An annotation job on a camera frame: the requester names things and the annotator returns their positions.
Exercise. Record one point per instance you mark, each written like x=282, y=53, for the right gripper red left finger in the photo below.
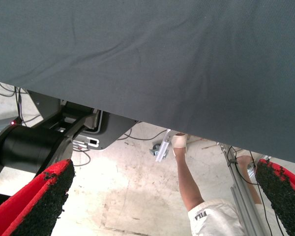
x=19, y=211

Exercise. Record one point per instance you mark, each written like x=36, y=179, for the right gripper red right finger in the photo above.
x=282, y=201

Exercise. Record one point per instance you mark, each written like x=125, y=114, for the grey robot base cover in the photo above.
x=113, y=132

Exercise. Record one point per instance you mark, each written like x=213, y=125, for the person in white shorts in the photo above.
x=186, y=177

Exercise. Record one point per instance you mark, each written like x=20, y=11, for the aluminium profile bar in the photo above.
x=162, y=148

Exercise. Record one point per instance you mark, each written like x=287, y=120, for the grey caster wheel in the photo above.
x=153, y=150

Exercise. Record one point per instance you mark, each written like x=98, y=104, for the dark grey table cloth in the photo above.
x=147, y=61

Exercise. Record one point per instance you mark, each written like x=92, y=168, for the aluminium profile post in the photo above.
x=243, y=196

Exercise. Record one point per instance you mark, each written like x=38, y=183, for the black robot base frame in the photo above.
x=27, y=147

